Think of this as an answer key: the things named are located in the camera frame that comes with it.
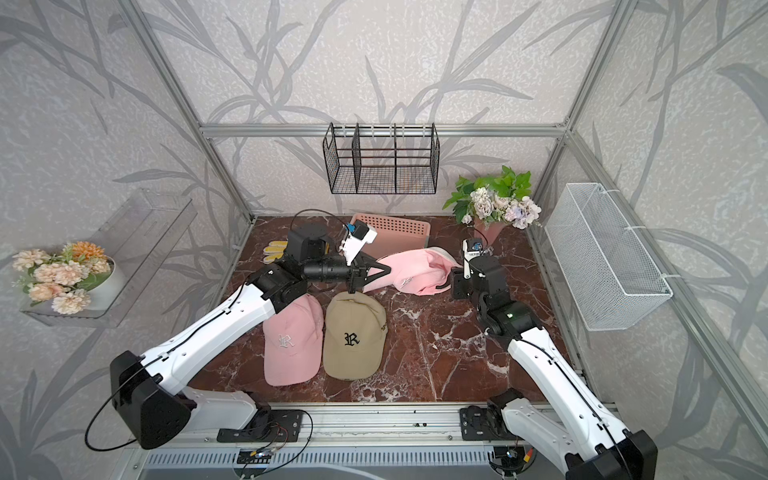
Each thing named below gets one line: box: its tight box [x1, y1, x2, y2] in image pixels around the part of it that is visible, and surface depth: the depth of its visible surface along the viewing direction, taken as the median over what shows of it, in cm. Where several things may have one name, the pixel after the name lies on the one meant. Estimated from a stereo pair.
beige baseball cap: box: [323, 292, 388, 381], surface depth 86 cm
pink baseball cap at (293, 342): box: [263, 294, 324, 386], surface depth 84 cm
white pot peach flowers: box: [11, 241, 125, 315], surface depth 52 cm
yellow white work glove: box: [263, 240, 289, 264], surface depth 110 cm
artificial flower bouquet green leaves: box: [442, 166, 542, 229], surface depth 88 cm
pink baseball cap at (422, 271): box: [364, 247, 463, 295], surface depth 70 cm
